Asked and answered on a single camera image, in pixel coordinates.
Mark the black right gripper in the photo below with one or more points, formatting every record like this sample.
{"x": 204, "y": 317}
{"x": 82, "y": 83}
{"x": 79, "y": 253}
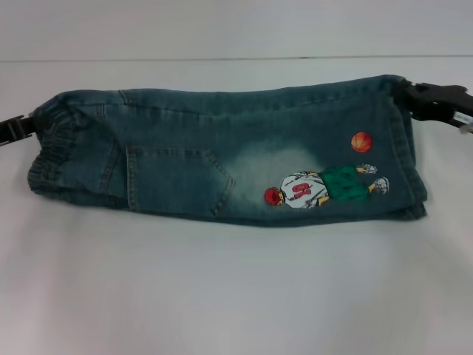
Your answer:
{"x": 456, "y": 111}

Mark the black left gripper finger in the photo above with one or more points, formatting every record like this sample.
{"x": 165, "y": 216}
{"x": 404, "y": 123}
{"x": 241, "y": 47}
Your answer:
{"x": 16, "y": 127}

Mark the blue denim shorts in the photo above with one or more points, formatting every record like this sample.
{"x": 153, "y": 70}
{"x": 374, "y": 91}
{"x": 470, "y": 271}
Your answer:
{"x": 207, "y": 148}

